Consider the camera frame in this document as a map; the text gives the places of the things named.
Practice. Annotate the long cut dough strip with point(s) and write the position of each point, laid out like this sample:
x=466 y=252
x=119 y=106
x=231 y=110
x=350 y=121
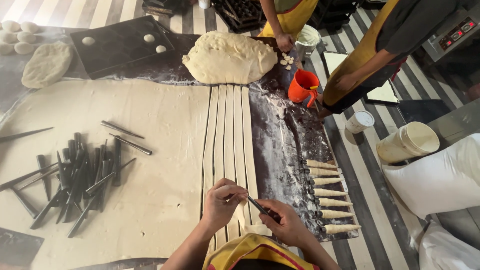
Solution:
x=249 y=150
x=229 y=138
x=209 y=150
x=220 y=142

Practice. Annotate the row of dough-wrapped cones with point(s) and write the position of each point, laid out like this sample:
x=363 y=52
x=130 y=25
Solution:
x=330 y=193

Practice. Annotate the small dough scraps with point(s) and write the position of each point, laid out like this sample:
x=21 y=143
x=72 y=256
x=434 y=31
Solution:
x=287 y=60

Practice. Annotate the black floor mat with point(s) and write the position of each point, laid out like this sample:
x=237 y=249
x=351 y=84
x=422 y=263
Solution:
x=423 y=110

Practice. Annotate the large rolled dough sheet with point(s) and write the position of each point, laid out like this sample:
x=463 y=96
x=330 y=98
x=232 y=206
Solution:
x=112 y=180

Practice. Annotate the person's left hand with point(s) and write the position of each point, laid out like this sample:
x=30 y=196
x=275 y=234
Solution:
x=219 y=206

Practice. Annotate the grey appliance with red displays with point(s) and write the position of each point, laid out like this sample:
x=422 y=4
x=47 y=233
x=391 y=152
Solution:
x=455 y=33

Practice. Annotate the person's right hand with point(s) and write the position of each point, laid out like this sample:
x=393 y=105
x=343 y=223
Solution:
x=288 y=227

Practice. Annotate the big lump of dough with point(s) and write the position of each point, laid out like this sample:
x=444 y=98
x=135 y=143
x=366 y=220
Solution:
x=228 y=58

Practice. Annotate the stack of white buckets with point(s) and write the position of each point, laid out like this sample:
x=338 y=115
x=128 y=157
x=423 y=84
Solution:
x=407 y=142

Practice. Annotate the flat oval dough piece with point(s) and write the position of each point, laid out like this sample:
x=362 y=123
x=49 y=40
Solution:
x=47 y=65

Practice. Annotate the small white tub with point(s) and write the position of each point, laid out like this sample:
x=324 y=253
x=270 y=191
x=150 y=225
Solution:
x=359 y=121

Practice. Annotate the small dough ball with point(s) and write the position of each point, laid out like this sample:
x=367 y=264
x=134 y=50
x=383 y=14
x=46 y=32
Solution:
x=161 y=48
x=88 y=41
x=149 y=38

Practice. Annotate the black rack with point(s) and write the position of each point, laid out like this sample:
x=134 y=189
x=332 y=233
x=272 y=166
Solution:
x=332 y=13

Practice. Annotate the white plastic bucket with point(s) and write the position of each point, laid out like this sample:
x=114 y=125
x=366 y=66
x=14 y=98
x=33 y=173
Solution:
x=307 y=39

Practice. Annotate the large white sack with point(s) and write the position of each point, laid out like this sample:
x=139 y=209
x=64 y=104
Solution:
x=450 y=249
x=438 y=180

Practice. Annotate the orange plastic jug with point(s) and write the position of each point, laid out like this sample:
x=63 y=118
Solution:
x=302 y=86

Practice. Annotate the black baking tray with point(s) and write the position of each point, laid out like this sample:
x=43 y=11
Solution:
x=120 y=48

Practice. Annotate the person's yellow apron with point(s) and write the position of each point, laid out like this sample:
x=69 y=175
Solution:
x=258 y=249

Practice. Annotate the dark flat tray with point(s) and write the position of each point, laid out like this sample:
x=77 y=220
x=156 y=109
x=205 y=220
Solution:
x=18 y=247

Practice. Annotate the pile of black cone molds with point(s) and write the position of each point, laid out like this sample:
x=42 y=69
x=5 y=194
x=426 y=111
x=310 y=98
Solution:
x=75 y=183

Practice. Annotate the black metal cone mold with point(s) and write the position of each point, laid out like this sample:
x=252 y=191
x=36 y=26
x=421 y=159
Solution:
x=131 y=144
x=257 y=204
x=122 y=129
x=24 y=134

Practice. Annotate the white cup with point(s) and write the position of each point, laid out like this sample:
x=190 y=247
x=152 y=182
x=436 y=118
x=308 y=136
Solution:
x=204 y=3

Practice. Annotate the dark metal tray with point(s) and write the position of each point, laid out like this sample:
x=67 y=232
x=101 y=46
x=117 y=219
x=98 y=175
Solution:
x=157 y=7

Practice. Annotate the stack of black moulded trays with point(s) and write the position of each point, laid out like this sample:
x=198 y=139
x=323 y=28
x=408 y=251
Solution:
x=240 y=13

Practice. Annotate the group of round dough balls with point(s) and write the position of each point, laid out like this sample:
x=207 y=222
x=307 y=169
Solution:
x=18 y=37

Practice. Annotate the white flat board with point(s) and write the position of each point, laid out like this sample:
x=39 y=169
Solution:
x=380 y=93

